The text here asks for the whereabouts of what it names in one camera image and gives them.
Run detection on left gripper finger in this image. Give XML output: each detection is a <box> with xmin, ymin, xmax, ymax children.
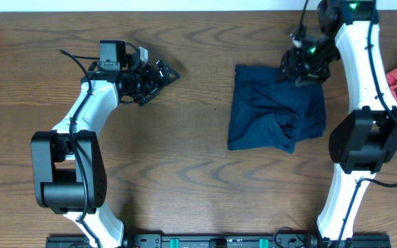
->
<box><xmin>156</xmin><ymin>60</ymin><xmax>181</xmax><ymax>85</ymax></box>
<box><xmin>138</xmin><ymin>90</ymin><xmax>160</xmax><ymax>106</ymax></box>

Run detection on navy blue shorts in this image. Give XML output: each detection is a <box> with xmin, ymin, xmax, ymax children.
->
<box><xmin>227</xmin><ymin>65</ymin><xmax>327</xmax><ymax>154</ymax></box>

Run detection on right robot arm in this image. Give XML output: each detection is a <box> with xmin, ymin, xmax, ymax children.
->
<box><xmin>274</xmin><ymin>0</ymin><xmax>397</xmax><ymax>247</ymax></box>

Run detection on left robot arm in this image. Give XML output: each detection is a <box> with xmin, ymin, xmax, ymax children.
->
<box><xmin>30</xmin><ymin>40</ymin><xmax>181</xmax><ymax>247</ymax></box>

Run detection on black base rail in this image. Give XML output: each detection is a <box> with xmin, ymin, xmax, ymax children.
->
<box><xmin>45</xmin><ymin>233</ymin><xmax>392</xmax><ymax>248</ymax></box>

